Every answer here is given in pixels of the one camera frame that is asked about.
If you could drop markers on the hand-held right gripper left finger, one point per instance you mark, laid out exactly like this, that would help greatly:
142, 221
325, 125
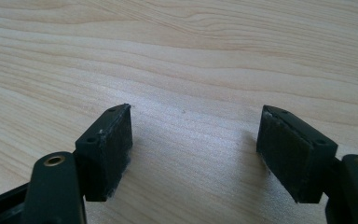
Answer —
105, 155

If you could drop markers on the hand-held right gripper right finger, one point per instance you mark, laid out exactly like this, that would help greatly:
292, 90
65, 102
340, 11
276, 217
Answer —
295, 152

